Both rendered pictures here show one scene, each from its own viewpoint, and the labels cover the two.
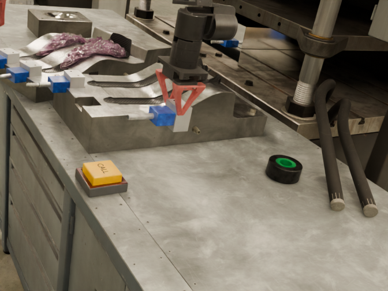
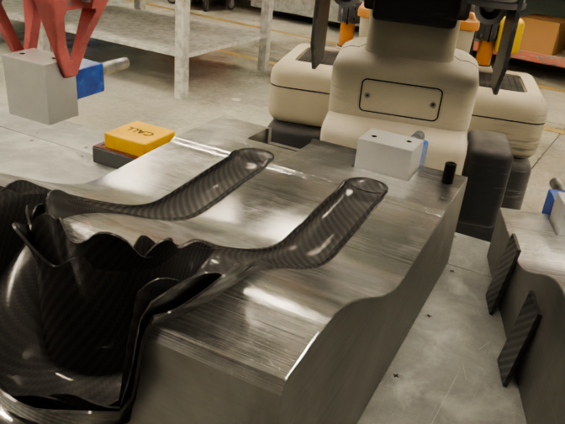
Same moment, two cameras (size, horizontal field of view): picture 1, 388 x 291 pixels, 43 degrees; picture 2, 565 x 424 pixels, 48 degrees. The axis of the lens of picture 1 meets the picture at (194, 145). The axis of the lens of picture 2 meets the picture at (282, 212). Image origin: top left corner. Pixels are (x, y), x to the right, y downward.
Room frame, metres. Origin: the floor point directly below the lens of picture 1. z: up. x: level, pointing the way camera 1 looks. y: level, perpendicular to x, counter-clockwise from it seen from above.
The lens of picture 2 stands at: (1.56, -0.02, 1.10)
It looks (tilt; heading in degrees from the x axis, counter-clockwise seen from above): 26 degrees down; 151
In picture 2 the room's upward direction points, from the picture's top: 5 degrees clockwise
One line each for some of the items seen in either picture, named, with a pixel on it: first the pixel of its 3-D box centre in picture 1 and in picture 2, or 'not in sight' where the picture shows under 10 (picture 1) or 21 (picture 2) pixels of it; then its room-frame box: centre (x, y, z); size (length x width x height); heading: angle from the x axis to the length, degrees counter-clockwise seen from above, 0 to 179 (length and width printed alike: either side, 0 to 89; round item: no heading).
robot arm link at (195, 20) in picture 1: (193, 25); not in sight; (0.97, 0.05, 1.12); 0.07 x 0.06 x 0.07; 131
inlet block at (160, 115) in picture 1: (157, 115); (79, 75); (0.94, 0.09, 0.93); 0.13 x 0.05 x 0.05; 125
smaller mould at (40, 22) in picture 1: (59, 24); not in sight; (1.86, 0.59, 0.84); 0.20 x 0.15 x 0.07; 126
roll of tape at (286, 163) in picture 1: (283, 168); not in sight; (1.05, -0.22, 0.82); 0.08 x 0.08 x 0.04
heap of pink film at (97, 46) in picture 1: (86, 45); not in sight; (1.45, 0.38, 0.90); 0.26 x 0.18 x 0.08; 143
